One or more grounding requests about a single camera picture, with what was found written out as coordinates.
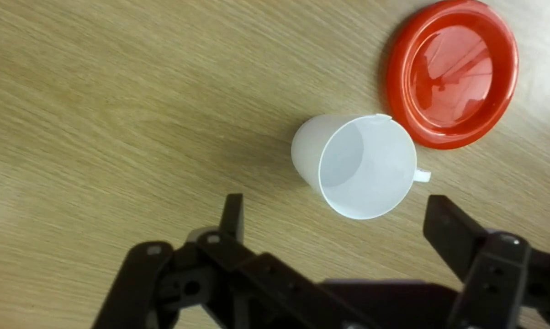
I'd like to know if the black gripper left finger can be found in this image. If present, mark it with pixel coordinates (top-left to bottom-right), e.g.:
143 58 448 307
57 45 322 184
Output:
219 193 243 241

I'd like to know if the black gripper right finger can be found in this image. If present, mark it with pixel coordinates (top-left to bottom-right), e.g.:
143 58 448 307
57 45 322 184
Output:
422 195 488 279

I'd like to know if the white plastic mug cup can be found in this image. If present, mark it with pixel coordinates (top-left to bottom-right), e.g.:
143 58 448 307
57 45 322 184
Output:
291 113 431 221

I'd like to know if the orange plastic plate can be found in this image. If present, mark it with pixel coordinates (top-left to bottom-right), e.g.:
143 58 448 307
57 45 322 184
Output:
386 0 519 150

